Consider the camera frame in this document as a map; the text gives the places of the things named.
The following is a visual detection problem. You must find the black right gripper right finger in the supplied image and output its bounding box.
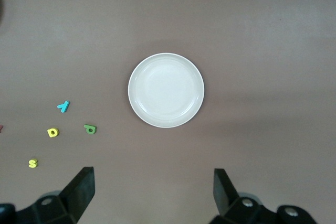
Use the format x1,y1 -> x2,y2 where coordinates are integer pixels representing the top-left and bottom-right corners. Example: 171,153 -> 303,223
209,168 -> 318,224

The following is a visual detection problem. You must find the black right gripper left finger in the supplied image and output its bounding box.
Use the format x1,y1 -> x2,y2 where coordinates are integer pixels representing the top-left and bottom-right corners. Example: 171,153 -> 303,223
15,166 -> 95,224

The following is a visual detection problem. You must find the green foam letter p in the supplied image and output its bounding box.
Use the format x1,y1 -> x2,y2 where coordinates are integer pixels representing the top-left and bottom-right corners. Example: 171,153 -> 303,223
83,124 -> 97,135

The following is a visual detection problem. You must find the teal foam letter y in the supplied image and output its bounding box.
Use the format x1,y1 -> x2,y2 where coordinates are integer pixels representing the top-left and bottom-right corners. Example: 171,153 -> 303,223
57,100 -> 70,113

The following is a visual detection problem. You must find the beige round plate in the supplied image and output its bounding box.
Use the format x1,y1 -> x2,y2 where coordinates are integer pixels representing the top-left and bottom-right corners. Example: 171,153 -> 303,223
128,52 -> 205,129

